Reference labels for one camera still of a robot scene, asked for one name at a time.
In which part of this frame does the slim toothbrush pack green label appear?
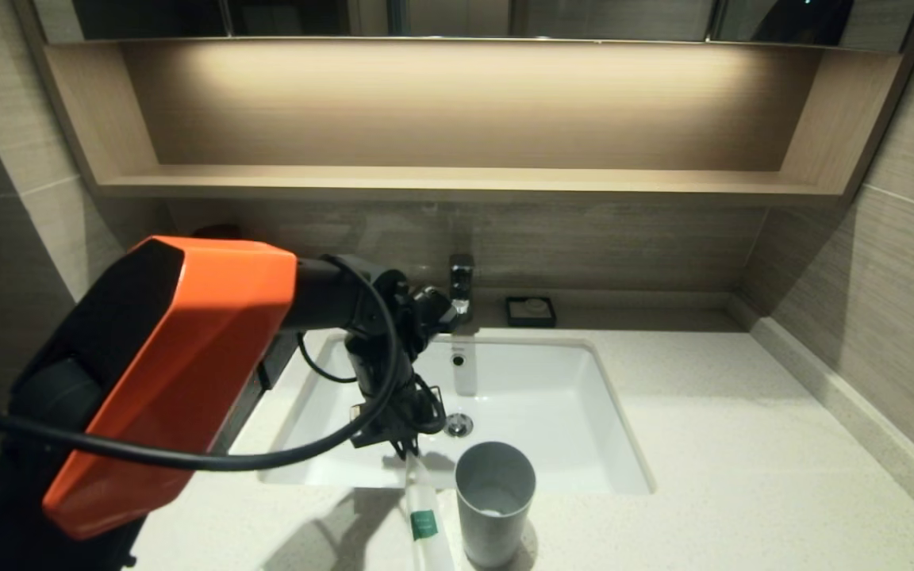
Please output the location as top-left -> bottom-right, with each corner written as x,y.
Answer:
403,452 -> 458,571

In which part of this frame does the grey plastic cup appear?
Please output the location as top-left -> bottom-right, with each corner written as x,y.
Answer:
455,441 -> 538,569

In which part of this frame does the white ceramic sink basin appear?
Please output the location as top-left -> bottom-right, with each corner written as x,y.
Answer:
259,333 -> 655,496

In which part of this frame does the chrome faucet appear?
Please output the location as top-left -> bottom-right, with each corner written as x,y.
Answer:
447,254 -> 476,324

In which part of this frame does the black soap dish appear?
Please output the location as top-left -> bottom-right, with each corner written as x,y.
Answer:
505,296 -> 558,329

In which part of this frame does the mirror cabinet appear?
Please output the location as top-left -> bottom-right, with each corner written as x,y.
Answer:
33,0 -> 914,55

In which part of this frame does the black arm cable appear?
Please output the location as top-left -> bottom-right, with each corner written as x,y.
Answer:
0,254 -> 402,474

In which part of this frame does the wooden wall shelf niche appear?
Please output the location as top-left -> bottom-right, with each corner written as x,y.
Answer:
17,38 -> 914,207

